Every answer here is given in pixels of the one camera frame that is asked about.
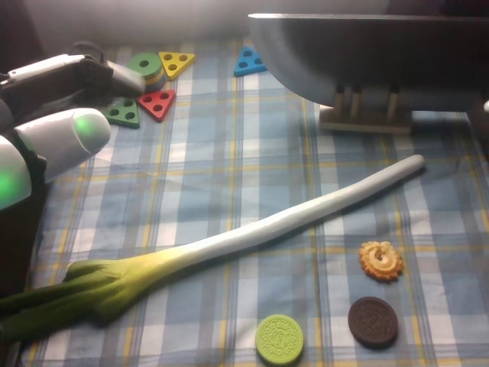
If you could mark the white five-finger right hand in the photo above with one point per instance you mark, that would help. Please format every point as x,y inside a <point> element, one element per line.
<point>486,106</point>

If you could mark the white five-finger left hand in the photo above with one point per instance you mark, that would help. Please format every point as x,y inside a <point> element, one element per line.
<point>57,141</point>

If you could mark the long toy leek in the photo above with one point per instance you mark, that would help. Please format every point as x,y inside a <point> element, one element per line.
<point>244,235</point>

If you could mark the wooden peg board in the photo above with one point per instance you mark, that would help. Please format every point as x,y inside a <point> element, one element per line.
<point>363,126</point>

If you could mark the green triangle block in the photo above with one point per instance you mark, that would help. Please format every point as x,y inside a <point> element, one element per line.
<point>124,116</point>

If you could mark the red triangle block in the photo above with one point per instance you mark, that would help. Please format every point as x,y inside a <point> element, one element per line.
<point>158,105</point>

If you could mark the yellow triangle block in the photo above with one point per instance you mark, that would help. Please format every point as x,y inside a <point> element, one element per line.
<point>176,65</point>

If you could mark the blue plaid tablecloth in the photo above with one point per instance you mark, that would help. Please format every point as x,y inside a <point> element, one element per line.
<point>244,153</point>

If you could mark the toy butter cookie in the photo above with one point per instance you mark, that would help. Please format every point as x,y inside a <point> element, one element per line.
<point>381,262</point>

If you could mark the blue triangle block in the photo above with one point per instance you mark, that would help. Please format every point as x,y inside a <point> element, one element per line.
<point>248,65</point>

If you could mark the brown toy sandwich cookie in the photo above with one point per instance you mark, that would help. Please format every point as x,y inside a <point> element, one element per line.
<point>373,321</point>

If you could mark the green toy sandwich cookie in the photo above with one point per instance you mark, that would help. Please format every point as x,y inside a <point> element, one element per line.
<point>279,339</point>

